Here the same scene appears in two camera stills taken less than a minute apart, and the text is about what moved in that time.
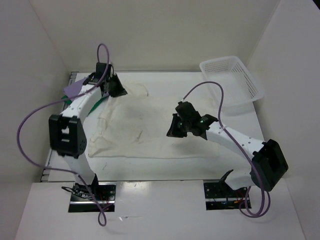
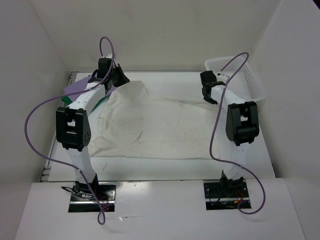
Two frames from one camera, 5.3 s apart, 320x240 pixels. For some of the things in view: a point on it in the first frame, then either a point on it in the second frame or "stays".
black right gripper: x=173 y=131 to x=210 y=100
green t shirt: x=69 y=101 stays
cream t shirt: x=133 y=124 stays
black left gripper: x=120 y=90 to x=123 y=79
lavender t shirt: x=74 y=88 stays
